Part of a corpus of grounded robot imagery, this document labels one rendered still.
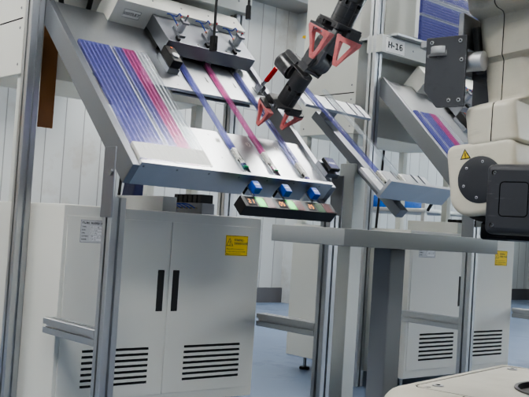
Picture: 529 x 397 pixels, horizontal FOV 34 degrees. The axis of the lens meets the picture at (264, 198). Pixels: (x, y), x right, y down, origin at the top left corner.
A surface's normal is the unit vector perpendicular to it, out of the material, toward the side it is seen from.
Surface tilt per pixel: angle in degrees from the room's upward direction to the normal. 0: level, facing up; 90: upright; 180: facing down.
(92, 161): 90
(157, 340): 90
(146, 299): 90
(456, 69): 90
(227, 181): 134
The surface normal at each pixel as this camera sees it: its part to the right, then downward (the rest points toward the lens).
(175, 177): 0.43, 0.70
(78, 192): 0.66, 0.02
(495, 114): -0.62, -0.07
